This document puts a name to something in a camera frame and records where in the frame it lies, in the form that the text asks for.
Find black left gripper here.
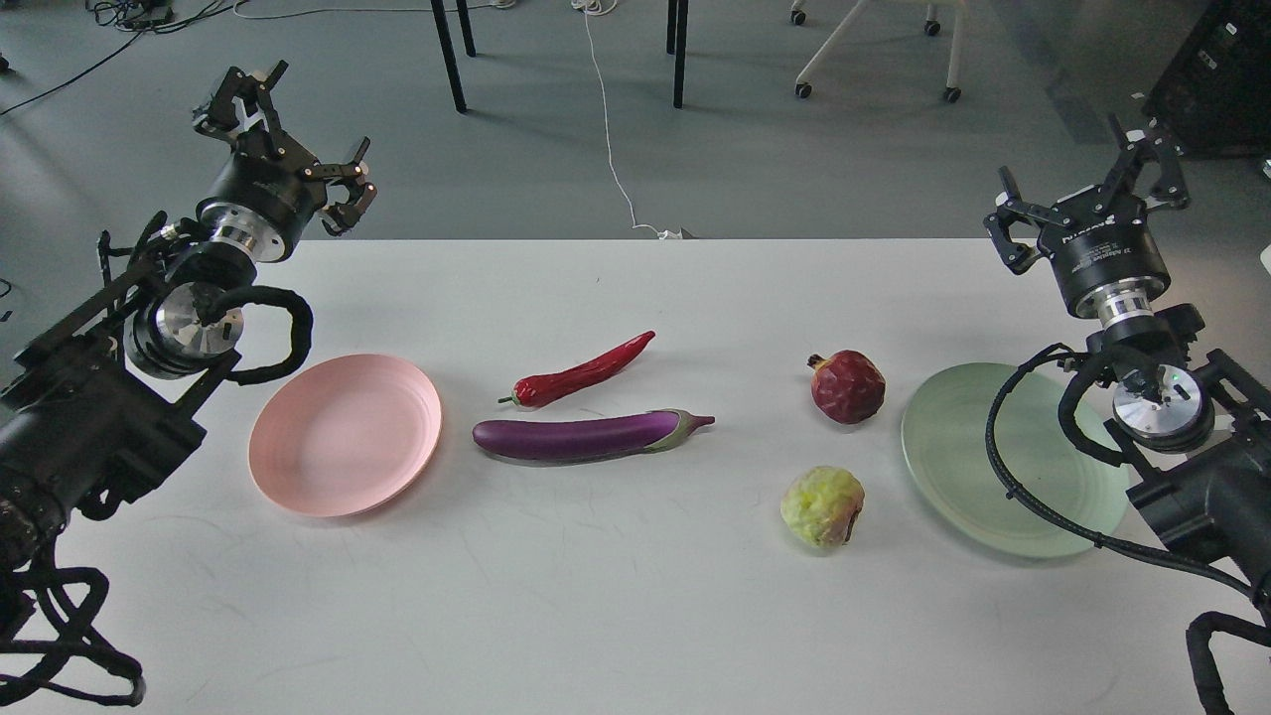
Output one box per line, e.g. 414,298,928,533
192,61,377,263

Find white cable on floor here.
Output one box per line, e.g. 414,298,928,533
572,0,684,241

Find purple eggplant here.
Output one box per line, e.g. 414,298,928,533
472,410,716,465

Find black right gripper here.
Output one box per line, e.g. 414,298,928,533
984,114,1192,320

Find yellow green custard apple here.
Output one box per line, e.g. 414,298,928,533
778,466,866,549

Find light green plate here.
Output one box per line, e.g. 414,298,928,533
902,362,1129,558

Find black table legs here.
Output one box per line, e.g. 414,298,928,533
663,0,689,109
428,0,477,114

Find black table legs left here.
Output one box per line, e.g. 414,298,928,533
428,0,477,114

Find pink plate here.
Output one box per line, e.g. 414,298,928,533
248,354,444,517

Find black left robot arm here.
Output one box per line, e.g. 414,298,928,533
1,61,376,706

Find white wheeled chair base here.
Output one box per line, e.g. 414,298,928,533
789,0,969,104

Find red chili pepper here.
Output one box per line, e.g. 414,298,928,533
496,331,655,410

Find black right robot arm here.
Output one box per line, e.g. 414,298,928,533
982,116,1270,714

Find black equipment cabinet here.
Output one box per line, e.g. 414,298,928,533
1141,1,1270,157

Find black cables on floor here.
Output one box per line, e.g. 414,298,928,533
0,0,239,118

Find black table legs right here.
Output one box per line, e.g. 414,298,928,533
663,0,689,109

